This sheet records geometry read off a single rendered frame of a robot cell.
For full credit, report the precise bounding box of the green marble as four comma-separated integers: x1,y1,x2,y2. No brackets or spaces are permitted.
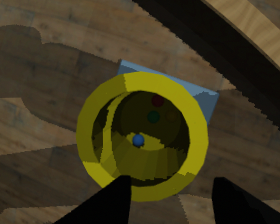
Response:
148,111,160,123

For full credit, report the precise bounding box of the blue marble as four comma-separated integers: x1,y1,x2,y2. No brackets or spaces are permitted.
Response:
132,133,144,147

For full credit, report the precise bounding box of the red marble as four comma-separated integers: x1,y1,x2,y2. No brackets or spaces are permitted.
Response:
152,95,164,107

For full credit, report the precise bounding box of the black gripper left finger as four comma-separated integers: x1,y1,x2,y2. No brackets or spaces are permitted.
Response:
55,175,131,224

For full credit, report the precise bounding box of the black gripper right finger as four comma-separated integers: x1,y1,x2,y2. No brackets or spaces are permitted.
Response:
211,177,280,224

